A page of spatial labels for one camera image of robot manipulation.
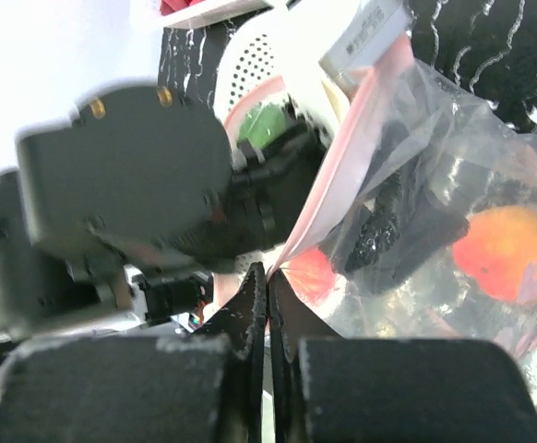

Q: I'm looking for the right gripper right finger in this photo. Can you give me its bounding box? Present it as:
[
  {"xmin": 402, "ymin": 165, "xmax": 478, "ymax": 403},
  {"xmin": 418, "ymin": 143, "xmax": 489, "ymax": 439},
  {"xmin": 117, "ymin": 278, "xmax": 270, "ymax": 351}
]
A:
[{"xmin": 268, "ymin": 272, "xmax": 537, "ymax": 442}]

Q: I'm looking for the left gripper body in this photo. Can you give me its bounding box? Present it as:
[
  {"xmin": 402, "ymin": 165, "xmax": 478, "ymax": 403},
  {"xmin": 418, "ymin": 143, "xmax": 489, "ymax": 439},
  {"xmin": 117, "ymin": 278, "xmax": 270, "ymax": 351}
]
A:
[{"xmin": 328, "ymin": 78, "xmax": 472, "ymax": 287}]

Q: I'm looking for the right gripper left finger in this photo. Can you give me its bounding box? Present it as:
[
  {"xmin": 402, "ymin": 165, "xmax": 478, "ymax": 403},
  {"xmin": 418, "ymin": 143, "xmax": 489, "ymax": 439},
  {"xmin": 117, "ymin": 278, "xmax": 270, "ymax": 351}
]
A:
[{"xmin": 0, "ymin": 263, "xmax": 267, "ymax": 442}]

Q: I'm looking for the clear zip top bag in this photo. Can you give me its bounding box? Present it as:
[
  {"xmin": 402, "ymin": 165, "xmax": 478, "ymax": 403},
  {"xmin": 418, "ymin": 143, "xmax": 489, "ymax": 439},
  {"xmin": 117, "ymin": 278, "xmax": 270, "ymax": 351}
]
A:
[{"xmin": 275, "ymin": 27, "xmax": 537, "ymax": 361}]

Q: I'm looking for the orange fake fruit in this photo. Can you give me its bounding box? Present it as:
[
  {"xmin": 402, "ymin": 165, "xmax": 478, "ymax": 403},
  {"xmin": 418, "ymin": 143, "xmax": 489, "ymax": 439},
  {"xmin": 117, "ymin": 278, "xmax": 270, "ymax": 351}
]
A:
[{"xmin": 452, "ymin": 205, "xmax": 537, "ymax": 305}]

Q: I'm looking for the red fake apple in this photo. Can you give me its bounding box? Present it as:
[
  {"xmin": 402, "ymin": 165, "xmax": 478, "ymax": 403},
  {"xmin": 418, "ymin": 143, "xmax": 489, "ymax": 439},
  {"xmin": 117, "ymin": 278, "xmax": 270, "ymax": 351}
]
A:
[{"xmin": 281, "ymin": 247, "xmax": 344, "ymax": 306}]

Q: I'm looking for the green fake pepper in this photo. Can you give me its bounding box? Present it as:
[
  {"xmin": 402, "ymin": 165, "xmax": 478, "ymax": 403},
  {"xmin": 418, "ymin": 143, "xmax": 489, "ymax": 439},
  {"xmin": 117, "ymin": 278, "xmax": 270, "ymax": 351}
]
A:
[{"xmin": 238, "ymin": 103, "xmax": 287, "ymax": 149}]

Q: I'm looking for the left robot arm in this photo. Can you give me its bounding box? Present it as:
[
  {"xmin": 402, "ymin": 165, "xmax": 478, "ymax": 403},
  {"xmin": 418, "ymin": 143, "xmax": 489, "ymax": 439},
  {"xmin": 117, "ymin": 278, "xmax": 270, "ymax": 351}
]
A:
[{"xmin": 0, "ymin": 84, "xmax": 325, "ymax": 334}]

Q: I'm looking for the large white perforated basket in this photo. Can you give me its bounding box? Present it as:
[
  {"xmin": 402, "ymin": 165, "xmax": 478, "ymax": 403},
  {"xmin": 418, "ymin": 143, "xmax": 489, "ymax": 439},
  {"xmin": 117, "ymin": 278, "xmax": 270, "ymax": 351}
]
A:
[{"xmin": 213, "ymin": 11, "xmax": 302, "ymax": 128}]

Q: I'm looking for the small white basket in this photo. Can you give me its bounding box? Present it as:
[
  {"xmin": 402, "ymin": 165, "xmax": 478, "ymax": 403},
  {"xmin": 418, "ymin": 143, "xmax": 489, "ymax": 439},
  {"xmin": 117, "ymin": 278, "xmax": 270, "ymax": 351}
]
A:
[{"xmin": 157, "ymin": 0, "xmax": 271, "ymax": 30}]

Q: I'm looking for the red cloth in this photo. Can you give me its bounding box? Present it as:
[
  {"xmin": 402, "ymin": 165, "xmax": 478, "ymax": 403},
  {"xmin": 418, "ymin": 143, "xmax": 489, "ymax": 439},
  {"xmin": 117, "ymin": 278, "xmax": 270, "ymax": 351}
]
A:
[{"xmin": 160, "ymin": 0, "xmax": 202, "ymax": 16}]

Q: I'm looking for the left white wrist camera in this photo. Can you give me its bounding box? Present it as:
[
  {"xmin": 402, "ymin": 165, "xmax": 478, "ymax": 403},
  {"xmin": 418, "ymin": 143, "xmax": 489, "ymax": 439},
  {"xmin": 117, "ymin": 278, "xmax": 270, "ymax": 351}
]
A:
[{"xmin": 268, "ymin": 1, "xmax": 409, "ymax": 139}]

